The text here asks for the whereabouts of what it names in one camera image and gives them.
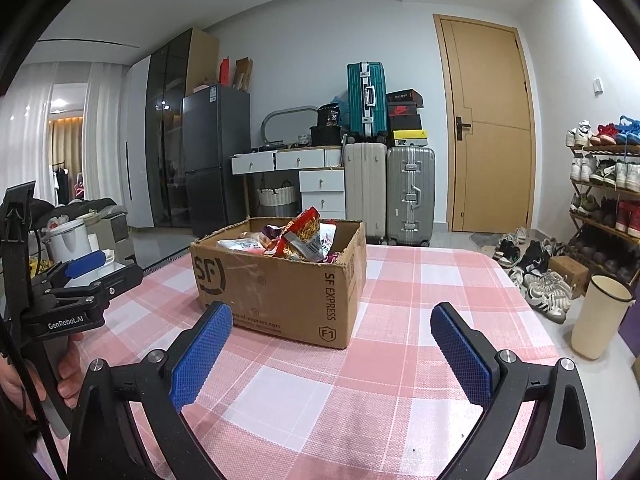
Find pile of sneakers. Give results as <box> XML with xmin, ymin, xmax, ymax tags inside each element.
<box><xmin>492</xmin><ymin>227</ymin><xmax>573</xmax><ymax>323</ymax></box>

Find brown cardboard box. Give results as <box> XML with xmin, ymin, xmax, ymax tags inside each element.
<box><xmin>189</xmin><ymin>216</ymin><xmax>368</xmax><ymax>350</ymax></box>

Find small brown box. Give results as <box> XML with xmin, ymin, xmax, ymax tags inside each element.
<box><xmin>547</xmin><ymin>255</ymin><xmax>590</xmax><ymax>293</ymax></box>

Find white sheer curtain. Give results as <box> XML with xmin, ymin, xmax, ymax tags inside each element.
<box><xmin>82</xmin><ymin>67</ymin><xmax>126</xmax><ymax>206</ymax></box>
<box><xmin>7</xmin><ymin>67</ymin><xmax>51</xmax><ymax>201</ymax></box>

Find pink checkered tablecloth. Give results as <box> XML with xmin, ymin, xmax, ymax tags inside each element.
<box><xmin>50</xmin><ymin>245</ymin><xmax>576</xmax><ymax>480</ymax></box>

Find curved metal tube frame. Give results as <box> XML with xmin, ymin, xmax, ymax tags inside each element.
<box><xmin>262</xmin><ymin>106</ymin><xmax>318</xmax><ymax>147</ymax></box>

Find silver suitcase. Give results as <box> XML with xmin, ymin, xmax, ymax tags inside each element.
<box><xmin>386</xmin><ymin>145</ymin><xmax>436</xmax><ymax>248</ymax></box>

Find dark glass wardrobe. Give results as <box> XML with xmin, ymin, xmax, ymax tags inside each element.
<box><xmin>145</xmin><ymin>28</ymin><xmax>220</xmax><ymax>228</ymax></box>

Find black printed bag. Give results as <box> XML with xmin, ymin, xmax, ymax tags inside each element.
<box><xmin>317</xmin><ymin>103</ymin><xmax>343</xmax><ymax>128</ymax></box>

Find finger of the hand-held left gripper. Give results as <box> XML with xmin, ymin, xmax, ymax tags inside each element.
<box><xmin>42</xmin><ymin>263</ymin><xmax>146</xmax><ymax>317</ymax></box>
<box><xmin>30</xmin><ymin>251</ymin><xmax>108</xmax><ymax>292</ymax></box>

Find black jacket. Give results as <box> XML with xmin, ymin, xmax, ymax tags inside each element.
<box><xmin>30</xmin><ymin>199</ymin><xmax>118</xmax><ymax>221</ymax></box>

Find shoe rack with shoes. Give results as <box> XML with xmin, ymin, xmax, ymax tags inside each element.
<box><xmin>565</xmin><ymin>115</ymin><xmax>640</xmax><ymax>281</ymax></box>

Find tan wooden door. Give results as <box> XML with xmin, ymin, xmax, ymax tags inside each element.
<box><xmin>432</xmin><ymin>13</ymin><xmax>535</xmax><ymax>235</ymax></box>

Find tan curtain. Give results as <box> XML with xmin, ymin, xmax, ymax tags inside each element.
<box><xmin>50</xmin><ymin>120</ymin><xmax>83</xmax><ymax>201</ymax></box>

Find woven basket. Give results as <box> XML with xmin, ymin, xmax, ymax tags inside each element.
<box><xmin>256</xmin><ymin>180</ymin><xmax>298</xmax><ymax>218</ymax></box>

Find person's left forearm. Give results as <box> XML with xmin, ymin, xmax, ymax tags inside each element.
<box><xmin>0</xmin><ymin>400</ymin><xmax>61</xmax><ymax>480</ymax></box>

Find folded cardboard pieces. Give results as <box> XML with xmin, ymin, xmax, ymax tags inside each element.
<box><xmin>234</xmin><ymin>57</ymin><xmax>253</xmax><ymax>92</ymax></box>

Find white desk with drawers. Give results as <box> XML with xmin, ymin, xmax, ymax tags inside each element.
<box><xmin>230</xmin><ymin>146</ymin><xmax>347</xmax><ymax>221</ymax></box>

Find person's left hand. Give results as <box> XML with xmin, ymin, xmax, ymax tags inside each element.
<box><xmin>0</xmin><ymin>332</ymin><xmax>86</xmax><ymax>421</ymax></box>

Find teal suitcase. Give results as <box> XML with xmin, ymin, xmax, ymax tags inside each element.
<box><xmin>346</xmin><ymin>61</ymin><xmax>388</xmax><ymax>142</ymax></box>

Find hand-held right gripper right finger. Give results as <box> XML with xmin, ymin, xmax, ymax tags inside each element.
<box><xmin>430</xmin><ymin>302</ymin><xmax>598</xmax><ymax>480</ymax></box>

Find white appliance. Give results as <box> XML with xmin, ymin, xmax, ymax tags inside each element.
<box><xmin>42</xmin><ymin>219</ymin><xmax>96</xmax><ymax>263</ymax></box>

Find purple box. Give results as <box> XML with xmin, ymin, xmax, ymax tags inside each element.
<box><xmin>617</xmin><ymin>300</ymin><xmax>640</xmax><ymax>356</ymax></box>

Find grey door mat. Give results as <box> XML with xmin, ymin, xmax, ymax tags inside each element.
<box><xmin>470</xmin><ymin>231</ymin><xmax>508</xmax><ymax>253</ymax></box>

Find wooden shoe rack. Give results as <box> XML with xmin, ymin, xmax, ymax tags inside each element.
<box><xmin>567</xmin><ymin>142</ymin><xmax>640</xmax><ymax>281</ymax></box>

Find grey refrigerator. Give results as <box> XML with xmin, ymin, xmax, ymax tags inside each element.
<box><xmin>181</xmin><ymin>84</ymin><xmax>251</xmax><ymax>240</ymax></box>

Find beige suitcase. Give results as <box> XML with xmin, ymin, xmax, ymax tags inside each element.
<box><xmin>342</xmin><ymin>142</ymin><xmax>390</xmax><ymax>245</ymax></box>

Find black crate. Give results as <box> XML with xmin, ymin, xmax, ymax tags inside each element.
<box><xmin>310</xmin><ymin>126</ymin><xmax>346</xmax><ymax>147</ymax></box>

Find black shoe box red stripe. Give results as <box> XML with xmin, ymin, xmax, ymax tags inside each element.
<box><xmin>386</xmin><ymin>89</ymin><xmax>423</xmax><ymax>108</ymax></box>

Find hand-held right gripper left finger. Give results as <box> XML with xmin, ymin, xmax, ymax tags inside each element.
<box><xmin>67</xmin><ymin>301</ymin><xmax>234</xmax><ymax>480</ymax></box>

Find cream waste bin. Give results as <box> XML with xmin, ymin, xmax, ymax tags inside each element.
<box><xmin>571</xmin><ymin>274</ymin><xmax>635</xmax><ymax>361</ymax></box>

